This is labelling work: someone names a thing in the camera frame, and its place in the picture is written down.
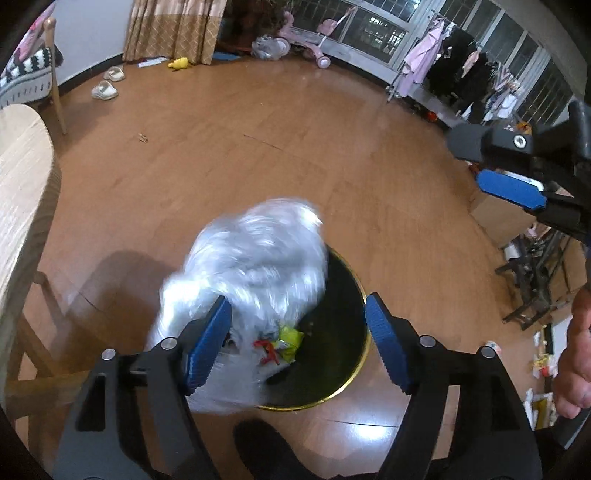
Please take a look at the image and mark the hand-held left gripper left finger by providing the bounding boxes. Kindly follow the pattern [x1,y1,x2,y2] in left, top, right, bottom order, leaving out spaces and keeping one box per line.
[54,295,233,480]

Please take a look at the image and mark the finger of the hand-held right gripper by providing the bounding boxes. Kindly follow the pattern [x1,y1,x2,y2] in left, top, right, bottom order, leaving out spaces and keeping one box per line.
[447,99,591,182]
[475,168,591,241]

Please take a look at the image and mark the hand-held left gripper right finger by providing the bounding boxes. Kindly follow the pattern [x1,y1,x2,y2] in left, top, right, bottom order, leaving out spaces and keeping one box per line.
[365,292,542,480]

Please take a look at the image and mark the black gold-rimmed trash bin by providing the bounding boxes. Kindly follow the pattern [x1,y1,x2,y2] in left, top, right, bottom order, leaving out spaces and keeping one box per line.
[256,244,370,411]

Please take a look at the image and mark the white plastic bag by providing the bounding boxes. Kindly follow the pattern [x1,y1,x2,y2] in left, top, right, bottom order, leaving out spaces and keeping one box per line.
[144,198,329,415]

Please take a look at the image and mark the person's right hand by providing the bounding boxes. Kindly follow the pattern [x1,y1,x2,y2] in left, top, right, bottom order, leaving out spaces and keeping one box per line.
[553,286,591,420]

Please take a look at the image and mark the cardboard box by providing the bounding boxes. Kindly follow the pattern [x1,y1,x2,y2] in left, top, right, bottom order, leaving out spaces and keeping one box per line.
[468,161,539,245]

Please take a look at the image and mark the yellow snack wrapper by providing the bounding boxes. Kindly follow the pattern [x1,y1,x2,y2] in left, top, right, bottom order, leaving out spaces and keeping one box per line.
[253,325,305,365]

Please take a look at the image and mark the black metal stand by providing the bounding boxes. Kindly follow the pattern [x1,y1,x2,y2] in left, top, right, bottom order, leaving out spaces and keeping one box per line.
[495,226,583,330]

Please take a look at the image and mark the black hanging clothes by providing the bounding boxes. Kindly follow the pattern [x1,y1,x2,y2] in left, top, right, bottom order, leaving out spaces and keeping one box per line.
[427,25,497,123]

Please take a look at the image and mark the pink robe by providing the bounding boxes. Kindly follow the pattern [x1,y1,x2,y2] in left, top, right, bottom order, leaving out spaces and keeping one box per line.
[398,21,445,97]

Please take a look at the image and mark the clothes rack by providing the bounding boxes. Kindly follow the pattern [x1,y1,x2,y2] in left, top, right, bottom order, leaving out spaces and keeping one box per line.
[385,11,527,125]

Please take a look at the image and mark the yellow and white packaging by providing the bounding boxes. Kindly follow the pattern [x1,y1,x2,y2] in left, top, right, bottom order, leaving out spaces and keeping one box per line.
[529,323,561,377]

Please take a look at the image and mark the white flat box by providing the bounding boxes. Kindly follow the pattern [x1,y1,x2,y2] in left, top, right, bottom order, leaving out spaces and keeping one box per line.
[524,388,559,430]

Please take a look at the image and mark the large window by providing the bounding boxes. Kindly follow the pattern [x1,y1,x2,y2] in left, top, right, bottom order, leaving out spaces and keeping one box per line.
[286,0,578,125]

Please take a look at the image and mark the wooden chair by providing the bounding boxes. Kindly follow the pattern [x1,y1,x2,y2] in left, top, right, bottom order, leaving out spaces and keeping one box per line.
[4,270,100,418]

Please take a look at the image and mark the pink tricycle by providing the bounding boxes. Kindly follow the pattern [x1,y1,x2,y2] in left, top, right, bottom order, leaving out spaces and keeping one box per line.
[277,4,358,70]

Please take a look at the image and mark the grey crumpled bag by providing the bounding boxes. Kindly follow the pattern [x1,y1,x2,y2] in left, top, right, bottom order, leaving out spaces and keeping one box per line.
[252,34,291,61]

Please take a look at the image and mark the dark potted plant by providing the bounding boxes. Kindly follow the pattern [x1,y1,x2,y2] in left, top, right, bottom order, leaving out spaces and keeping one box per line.
[217,0,296,54]

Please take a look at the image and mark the beige patterned curtain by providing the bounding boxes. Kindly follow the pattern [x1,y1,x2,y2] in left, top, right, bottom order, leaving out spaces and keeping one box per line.
[122,0,229,65]

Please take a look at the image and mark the black-and-white patterned sofa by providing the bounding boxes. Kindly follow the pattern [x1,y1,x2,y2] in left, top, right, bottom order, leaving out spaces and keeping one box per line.
[0,16,68,136]

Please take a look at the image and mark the pink toy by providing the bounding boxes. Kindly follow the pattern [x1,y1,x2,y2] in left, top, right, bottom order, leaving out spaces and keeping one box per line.
[11,7,54,70]

